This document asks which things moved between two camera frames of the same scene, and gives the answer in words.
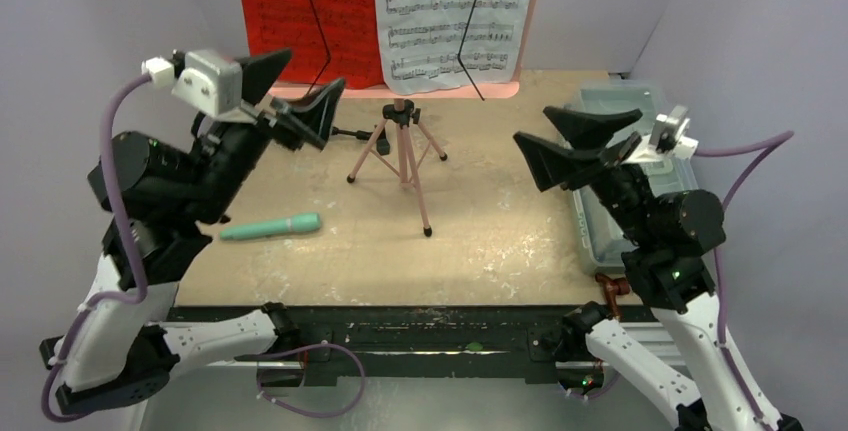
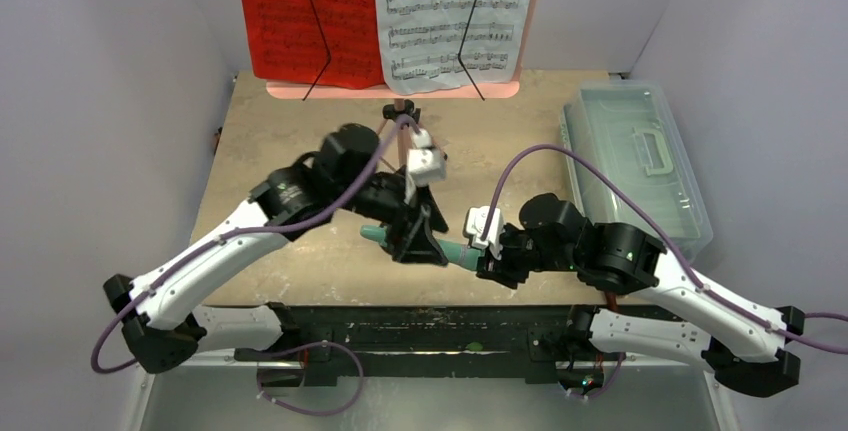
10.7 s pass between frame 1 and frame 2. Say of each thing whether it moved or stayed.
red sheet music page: stayed
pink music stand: stayed
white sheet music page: stayed
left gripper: moved
